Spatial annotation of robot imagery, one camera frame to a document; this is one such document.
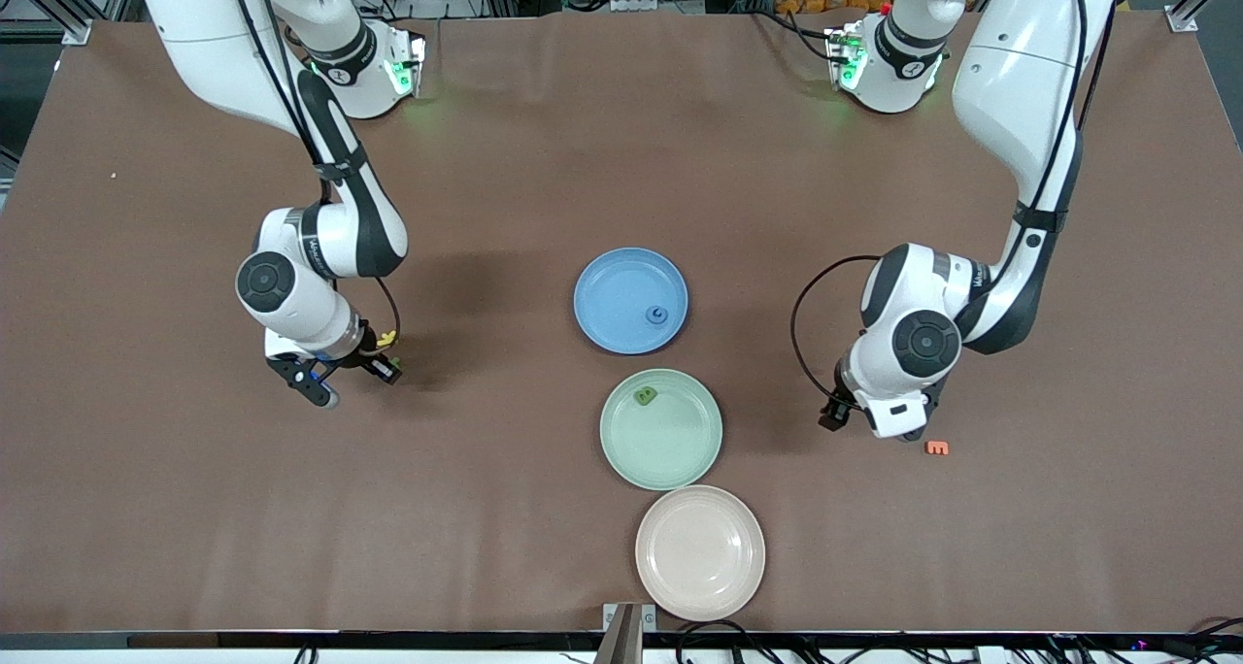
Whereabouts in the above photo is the pale green round plate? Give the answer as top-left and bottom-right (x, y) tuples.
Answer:
(599, 368), (724, 492)

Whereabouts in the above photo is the cream round plate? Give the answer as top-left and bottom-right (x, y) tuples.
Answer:
(635, 484), (767, 622)

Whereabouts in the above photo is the blue round plate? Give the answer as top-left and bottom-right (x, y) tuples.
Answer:
(573, 247), (689, 356)

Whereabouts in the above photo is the brown table mat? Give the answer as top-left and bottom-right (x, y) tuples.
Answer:
(0, 9), (1243, 636)

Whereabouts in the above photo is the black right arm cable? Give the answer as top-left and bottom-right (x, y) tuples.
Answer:
(223, 0), (404, 359)

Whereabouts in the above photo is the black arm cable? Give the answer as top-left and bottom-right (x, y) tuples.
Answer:
(223, 0), (404, 359)
(789, 0), (1115, 417)

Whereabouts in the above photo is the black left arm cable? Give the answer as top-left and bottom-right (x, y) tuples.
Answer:
(789, 0), (1115, 417)

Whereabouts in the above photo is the grey metal bracket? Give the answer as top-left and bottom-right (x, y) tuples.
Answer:
(602, 601), (657, 664)

